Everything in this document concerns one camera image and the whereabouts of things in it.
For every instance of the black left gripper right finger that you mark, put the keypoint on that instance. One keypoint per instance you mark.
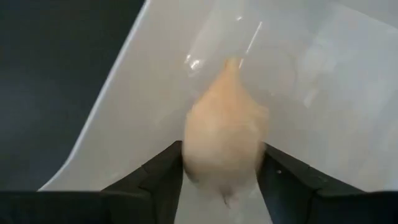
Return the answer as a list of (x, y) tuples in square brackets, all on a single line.
[(298, 196)]

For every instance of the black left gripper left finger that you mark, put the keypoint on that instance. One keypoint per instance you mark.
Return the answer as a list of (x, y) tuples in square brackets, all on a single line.
[(140, 199)]

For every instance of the garlic bulb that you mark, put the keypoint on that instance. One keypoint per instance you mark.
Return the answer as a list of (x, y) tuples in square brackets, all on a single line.
[(224, 140)]

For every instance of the white rectangular basket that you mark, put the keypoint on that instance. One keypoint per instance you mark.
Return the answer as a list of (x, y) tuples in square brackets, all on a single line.
[(311, 124)]

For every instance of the black table mat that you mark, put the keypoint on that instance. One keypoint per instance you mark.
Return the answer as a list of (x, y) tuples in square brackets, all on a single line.
[(46, 93)]

